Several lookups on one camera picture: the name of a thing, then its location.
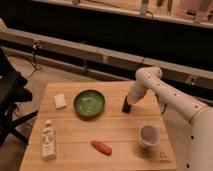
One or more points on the black chair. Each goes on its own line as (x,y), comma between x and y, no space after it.
(12,90)

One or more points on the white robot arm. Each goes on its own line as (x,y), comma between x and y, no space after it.
(197,113)

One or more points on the green bowl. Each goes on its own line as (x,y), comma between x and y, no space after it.
(89,103)

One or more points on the black eraser block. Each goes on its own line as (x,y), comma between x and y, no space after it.
(126,108)

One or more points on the white sponge block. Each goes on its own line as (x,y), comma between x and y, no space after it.
(60,101)

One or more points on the orange carrot toy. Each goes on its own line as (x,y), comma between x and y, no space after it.
(101,147)

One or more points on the white paper cup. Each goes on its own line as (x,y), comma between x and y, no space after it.
(148,136)

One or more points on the white squeeze bottle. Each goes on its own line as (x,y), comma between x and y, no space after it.
(48,141)

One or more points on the grey wall rail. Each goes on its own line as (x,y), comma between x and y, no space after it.
(171,71)

